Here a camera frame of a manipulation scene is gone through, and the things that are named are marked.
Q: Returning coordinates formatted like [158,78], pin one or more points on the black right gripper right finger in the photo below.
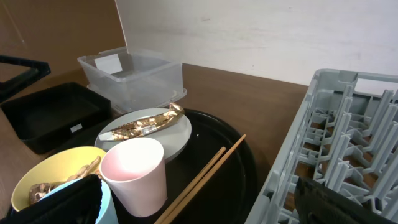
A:
[316,203]

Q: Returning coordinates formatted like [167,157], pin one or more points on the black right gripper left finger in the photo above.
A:
[40,212]

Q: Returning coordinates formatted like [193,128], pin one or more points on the light blue plastic cup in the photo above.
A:
[107,208]

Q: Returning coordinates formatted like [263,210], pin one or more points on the pink plastic cup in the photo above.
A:
[135,171]

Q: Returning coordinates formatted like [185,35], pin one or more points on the grey dishwasher rack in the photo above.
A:
[344,136]

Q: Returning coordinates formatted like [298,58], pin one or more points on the yellow bowl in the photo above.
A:
[56,168]

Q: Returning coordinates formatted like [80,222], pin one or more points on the food scraps in bowl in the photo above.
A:
[38,191]

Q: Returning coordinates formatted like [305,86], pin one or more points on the round black serving tray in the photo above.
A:
[228,196]

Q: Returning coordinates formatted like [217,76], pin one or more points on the black rectangular tray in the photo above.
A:
[46,119]

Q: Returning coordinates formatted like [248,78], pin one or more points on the gold foil wrapper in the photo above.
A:
[145,126]

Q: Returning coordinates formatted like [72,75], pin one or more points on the right wooden chopstick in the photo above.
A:
[221,161]

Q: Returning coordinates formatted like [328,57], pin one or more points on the wooden chopstick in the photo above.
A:
[221,161]
[188,193]

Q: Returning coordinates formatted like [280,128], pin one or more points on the grey round plate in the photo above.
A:
[173,139]

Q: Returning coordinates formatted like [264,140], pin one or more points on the left wooden chopstick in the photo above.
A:
[188,193]

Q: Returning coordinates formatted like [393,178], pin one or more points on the clear plastic storage bin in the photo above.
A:
[134,81]

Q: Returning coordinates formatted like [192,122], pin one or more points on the black frame object far left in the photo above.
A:
[36,70]

